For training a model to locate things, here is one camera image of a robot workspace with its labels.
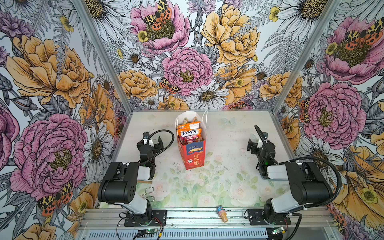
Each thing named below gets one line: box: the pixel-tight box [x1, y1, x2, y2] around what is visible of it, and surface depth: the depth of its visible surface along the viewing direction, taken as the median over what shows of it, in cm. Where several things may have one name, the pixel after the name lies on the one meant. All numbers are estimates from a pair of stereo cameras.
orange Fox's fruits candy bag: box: [177, 128, 203, 146], surface depth 80 cm
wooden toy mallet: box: [137, 180, 153, 184], surface depth 87 cm
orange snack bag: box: [177, 121, 201, 130], surface depth 83 cm
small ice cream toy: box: [216, 205, 228, 223], surface depth 75 cm
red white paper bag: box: [175, 110, 208, 170], surface depth 83 cm
